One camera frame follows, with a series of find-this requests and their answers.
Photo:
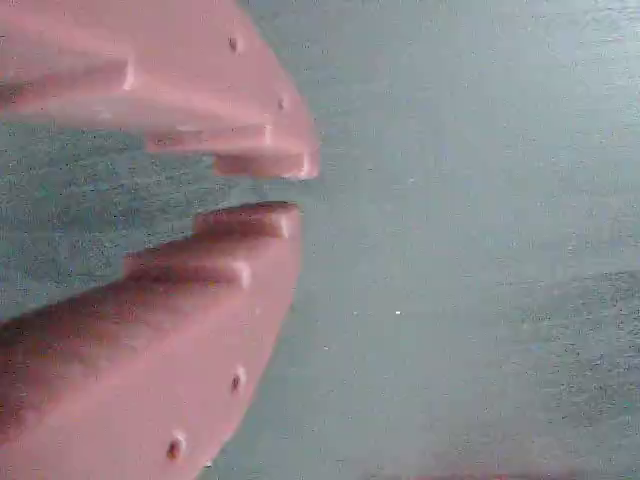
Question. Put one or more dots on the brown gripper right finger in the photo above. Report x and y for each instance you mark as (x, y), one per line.
(175, 75)

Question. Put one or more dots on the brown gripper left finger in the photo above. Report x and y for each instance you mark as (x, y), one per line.
(150, 360)

